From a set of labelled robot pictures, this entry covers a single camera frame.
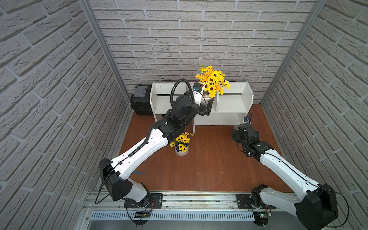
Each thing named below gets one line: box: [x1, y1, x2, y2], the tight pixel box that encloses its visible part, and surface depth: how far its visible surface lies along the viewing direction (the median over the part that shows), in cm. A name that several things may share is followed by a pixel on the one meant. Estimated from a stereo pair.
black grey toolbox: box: [130, 84, 153, 116], surface depth 103 cm
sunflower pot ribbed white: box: [169, 131, 196, 157], surface depth 82 cm
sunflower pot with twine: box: [195, 65, 231, 100], surface depth 56 cm
